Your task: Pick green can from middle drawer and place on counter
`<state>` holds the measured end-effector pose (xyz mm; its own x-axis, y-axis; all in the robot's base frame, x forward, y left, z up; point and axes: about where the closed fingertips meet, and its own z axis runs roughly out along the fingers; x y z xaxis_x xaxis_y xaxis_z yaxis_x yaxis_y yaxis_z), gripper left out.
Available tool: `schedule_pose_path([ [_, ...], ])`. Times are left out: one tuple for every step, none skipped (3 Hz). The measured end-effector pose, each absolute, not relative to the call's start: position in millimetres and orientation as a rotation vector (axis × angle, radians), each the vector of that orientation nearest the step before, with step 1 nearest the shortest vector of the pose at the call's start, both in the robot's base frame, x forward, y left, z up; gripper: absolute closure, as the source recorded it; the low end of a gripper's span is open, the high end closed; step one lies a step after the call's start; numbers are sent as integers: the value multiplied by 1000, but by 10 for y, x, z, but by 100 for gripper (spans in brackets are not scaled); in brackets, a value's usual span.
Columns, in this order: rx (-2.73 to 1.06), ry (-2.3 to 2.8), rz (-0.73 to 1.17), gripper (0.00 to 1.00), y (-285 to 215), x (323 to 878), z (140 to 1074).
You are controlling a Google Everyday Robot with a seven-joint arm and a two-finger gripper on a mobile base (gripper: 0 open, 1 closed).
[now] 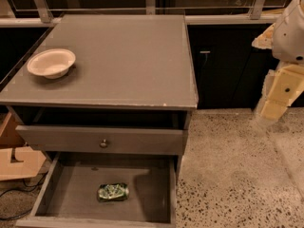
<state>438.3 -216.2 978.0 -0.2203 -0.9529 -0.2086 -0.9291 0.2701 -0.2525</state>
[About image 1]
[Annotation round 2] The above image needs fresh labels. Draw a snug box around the light wooden block structure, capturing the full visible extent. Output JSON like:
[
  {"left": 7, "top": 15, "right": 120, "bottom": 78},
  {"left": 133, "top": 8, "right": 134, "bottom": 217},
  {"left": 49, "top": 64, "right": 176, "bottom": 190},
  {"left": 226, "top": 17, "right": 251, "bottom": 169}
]
[{"left": 0, "top": 113, "right": 47, "bottom": 181}]

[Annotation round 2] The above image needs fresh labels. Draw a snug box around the grey drawer cabinet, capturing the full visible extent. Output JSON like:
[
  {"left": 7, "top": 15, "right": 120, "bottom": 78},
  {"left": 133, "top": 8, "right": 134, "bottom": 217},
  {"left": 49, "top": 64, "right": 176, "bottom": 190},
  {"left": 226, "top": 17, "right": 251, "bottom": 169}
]
[{"left": 0, "top": 14, "right": 200, "bottom": 228}]

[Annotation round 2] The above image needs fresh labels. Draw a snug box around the metal glass railing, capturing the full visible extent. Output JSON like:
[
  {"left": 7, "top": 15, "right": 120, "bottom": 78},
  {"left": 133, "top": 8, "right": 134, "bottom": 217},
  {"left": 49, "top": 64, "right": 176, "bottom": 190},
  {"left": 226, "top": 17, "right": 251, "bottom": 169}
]
[{"left": 0, "top": 0, "right": 292, "bottom": 28}]

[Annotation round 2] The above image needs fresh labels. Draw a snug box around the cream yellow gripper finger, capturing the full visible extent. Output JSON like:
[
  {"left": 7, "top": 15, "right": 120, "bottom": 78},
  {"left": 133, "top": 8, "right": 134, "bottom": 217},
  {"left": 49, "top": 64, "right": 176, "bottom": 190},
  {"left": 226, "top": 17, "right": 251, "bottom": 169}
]
[{"left": 252, "top": 23, "right": 304, "bottom": 123}]

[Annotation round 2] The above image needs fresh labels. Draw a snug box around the grey top drawer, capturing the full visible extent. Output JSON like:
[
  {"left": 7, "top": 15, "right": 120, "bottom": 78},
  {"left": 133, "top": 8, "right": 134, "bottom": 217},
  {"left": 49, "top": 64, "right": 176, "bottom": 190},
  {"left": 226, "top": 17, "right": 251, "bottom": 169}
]
[{"left": 16, "top": 125, "right": 187, "bottom": 155}]

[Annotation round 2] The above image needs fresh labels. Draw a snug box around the dark cabinet with handle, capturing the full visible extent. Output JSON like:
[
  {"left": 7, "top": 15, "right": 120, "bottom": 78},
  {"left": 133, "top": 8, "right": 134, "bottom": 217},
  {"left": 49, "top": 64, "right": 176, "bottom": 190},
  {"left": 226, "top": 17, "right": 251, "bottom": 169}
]
[{"left": 187, "top": 23, "right": 304, "bottom": 110}]

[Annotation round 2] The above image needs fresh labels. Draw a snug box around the black floor cable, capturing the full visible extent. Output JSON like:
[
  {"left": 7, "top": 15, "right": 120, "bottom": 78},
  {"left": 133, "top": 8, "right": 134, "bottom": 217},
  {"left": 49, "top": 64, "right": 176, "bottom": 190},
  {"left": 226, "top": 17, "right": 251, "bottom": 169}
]
[{"left": 0, "top": 172, "right": 48, "bottom": 221}]

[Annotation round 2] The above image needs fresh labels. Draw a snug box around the round metal drawer knob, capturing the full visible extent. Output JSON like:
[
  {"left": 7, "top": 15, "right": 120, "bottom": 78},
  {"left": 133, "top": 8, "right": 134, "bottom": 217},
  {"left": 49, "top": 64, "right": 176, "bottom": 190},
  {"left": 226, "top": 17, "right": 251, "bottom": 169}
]
[{"left": 100, "top": 139, "right": 108, "bottom": 148}]

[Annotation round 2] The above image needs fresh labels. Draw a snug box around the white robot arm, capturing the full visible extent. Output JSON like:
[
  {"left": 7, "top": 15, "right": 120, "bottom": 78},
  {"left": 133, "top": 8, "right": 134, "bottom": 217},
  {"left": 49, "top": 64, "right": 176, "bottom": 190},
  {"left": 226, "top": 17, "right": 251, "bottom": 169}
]
[{"left": 252, "top": 0, "right": 304, "bottom": 123}]

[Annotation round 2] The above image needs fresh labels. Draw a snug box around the open grey middle drawer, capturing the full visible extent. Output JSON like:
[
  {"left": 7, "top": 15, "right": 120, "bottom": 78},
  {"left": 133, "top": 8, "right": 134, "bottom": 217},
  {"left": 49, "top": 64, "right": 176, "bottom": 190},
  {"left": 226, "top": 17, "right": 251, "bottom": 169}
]
[{"left": 16, "top": 153, "right": 176, "bottom": 228}]

